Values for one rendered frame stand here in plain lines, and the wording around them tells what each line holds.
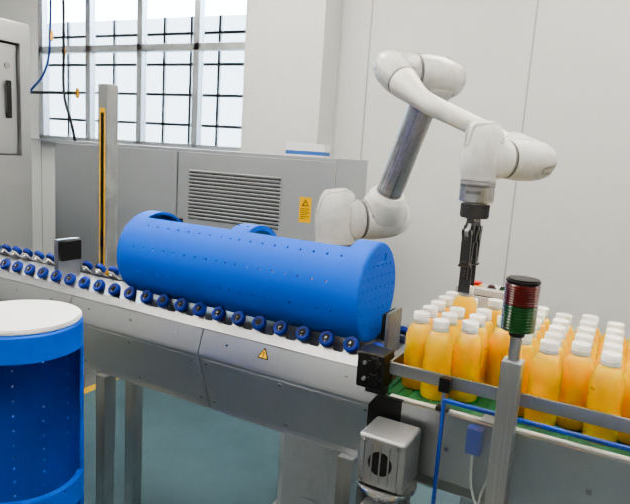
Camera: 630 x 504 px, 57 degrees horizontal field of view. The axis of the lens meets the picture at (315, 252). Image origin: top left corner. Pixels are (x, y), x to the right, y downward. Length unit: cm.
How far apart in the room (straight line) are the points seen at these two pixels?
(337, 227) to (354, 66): 256
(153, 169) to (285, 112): 115
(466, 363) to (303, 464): 117
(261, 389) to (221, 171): 204
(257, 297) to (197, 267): 22
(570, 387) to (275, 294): 78
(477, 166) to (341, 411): 74
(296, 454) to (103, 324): 92
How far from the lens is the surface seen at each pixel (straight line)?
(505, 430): 122
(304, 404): 170
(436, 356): 142
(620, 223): 426
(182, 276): 183
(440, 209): 435
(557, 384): 139
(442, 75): 203
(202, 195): 367
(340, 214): 220
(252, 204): 347
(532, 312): 114
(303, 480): 249
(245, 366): 175
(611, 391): 137
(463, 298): 160
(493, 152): 154
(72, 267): 244
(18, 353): 146
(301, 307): 160
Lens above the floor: 146
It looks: 10 degrees down
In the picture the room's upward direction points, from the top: 4 degrees clockwise
